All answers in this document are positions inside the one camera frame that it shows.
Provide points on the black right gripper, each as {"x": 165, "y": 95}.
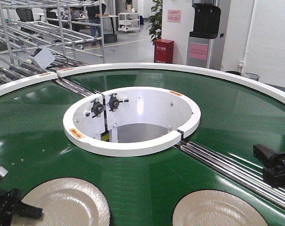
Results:
{"x": 274, "y": 170}

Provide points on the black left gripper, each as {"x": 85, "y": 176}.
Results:
{"x": 8, "y": 201}

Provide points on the cream plate arm side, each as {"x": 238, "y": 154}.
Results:
{"x": 66, "y": 202}
{"x": 215, "y": 208}

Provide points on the steel rollers front right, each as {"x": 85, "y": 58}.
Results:
{"x": 237, "y": 172}

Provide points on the steel rollers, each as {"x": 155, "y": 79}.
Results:
{"x": 237, "y": 172}
{"x": 73, "y": 87}

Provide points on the green circular conveyor belt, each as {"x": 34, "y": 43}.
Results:
{"x": 47, "y": 132}

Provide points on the black bearing left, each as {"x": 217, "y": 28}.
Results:
{"x": 97, "y": 108}

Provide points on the black bearing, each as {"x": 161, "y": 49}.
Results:
{"x": 97, "y": 108}
{"x": 114, "y": 101}

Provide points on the black and grey dispenser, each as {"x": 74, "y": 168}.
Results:
{"x": 205, "y": 29}

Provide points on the steel rollers back left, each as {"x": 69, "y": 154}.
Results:
{"x": 73, "y": 87}

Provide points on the white outer rim left segment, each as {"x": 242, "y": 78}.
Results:
{"x": 24, "y": 82}

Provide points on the white rim segment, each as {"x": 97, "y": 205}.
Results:
{"x": 256, "y": 85}
{"x": 24, "y": 82}

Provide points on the black bearing right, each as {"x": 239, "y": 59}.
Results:
{"x": 114, "y": 101}

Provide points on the white outer rim right segment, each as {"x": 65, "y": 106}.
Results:
{"x": 256, "y": 85}

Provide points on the red fire cabinet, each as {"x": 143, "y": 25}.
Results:
{"x": 164, "y": 50}

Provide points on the grey control box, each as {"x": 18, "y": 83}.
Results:
{"x": 42, "y": 57}

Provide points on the green potted plant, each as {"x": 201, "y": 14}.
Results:
{"x": 155, "y": 29}

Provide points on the metal roller rack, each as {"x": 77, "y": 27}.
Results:
{"x": 20, "y": 36}

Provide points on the white utility cart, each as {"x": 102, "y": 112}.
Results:
{"x": 129, "y": 22}

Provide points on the standing person dark clothes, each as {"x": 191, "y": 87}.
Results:
{"x": 93, "y": 14}

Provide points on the wire mesh waste bin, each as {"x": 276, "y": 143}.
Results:
{"x": 251, "y": 76}

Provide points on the pink wall notice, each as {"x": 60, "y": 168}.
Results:
{"x": 174, "y": 16}

